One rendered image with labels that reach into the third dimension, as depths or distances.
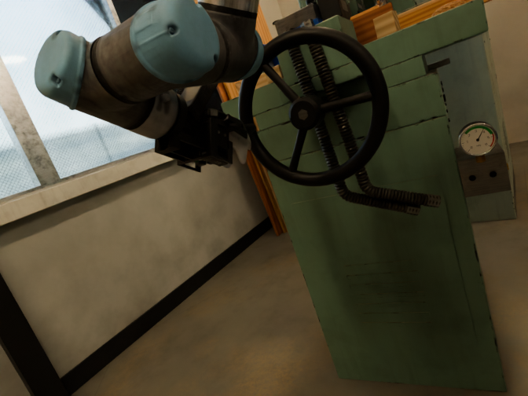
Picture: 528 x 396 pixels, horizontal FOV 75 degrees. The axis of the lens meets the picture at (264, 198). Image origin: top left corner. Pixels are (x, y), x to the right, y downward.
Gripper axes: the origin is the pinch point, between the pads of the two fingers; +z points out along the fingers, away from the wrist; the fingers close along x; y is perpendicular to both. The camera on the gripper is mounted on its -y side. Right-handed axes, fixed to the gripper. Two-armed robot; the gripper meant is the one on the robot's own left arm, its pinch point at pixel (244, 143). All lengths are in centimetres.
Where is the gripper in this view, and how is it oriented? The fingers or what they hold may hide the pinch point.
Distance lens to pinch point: 66.1
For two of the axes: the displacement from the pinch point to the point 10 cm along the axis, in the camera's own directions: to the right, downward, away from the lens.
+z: 5.3, 1.7, 8.3
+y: 0.4, 9.7, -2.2
